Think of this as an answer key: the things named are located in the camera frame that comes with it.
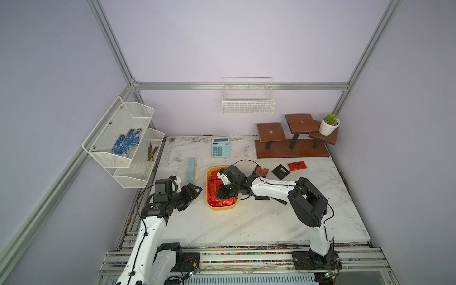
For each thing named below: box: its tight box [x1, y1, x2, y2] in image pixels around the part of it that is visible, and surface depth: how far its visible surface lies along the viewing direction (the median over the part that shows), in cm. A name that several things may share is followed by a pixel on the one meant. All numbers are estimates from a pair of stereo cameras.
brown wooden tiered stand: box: [254, 113, 340, 159], surface depth 106 cm
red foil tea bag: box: [287, 160, 308, 171], surface depth 107 cm
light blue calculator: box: [211, 137, 231, 158], surface depth 114 cm
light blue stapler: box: [187, 156, 196, 184], surface depth 101 cm
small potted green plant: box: [319, 113, 341, 136], surface depth 97 cm
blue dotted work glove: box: [111, 128, 142, 155], surface depth 78 cm
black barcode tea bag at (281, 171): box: [271, 163, 291, 181], surface depth 106 cm
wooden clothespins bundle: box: [147, 141, 159, 162], surface depth 97 cm
